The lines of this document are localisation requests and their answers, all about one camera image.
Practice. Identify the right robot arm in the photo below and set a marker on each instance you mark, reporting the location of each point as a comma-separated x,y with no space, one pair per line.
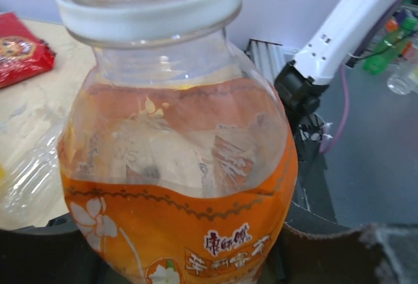
346,45

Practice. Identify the red snack bag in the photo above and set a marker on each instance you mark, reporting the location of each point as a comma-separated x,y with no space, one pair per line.
23,55

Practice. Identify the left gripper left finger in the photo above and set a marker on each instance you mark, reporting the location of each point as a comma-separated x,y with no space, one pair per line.
55,253

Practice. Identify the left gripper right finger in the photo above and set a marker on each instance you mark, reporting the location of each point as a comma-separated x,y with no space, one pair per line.
312,249

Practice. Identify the green bottle background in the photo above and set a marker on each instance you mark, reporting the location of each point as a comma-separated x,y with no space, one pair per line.
390,47

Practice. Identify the orange tea bottle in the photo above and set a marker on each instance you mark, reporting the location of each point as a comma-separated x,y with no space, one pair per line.
177,161

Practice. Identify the yellow chips bag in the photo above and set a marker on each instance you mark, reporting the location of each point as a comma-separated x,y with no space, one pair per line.
2,172

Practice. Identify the aluminium frame rail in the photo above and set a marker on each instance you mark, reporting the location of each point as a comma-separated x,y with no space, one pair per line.
269,57

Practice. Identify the clear bottle near basket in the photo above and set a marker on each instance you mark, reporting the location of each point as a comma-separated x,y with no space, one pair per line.
31,193

